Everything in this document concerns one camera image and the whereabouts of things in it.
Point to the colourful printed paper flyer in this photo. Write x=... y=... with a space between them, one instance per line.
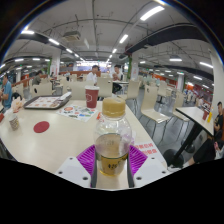
x=76 y=113

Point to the person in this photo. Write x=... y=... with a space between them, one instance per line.
x=117 y=75
x=92 y=76
x=213 y=133
x=6 y=91
x=37 y=78

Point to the ceiling strip lights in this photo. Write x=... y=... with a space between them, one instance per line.
x=151 y=12

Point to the crumpled white napkin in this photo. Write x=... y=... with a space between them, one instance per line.
x=65 y=96

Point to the flat round red coaster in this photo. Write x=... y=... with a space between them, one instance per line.
x=41 y=127

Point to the brown food tray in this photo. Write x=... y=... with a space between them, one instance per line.
x=45 y=102

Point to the white sticker with red text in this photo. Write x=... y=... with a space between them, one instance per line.
x=146 y=148

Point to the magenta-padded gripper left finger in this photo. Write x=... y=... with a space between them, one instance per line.
x=75 y=171

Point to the beige chair with round hole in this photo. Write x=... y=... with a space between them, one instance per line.
x=41 y=89
x=76 y=90

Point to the red paper cup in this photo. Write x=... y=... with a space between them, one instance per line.
x=92 y=97

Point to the ceiling air conditioner unit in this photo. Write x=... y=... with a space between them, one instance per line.
x=71 y=36

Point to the beige side table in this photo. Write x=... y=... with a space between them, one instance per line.
x=195 y=115

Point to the clear bottle with yellow cap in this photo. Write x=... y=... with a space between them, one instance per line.
x=112 y=140

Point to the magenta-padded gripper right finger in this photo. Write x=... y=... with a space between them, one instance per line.
x=150 y=170

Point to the paper wrapper with fried food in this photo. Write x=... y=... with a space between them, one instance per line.
x=17 y=105

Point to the red ketchup packet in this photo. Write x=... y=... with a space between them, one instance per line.
x=99 y=116

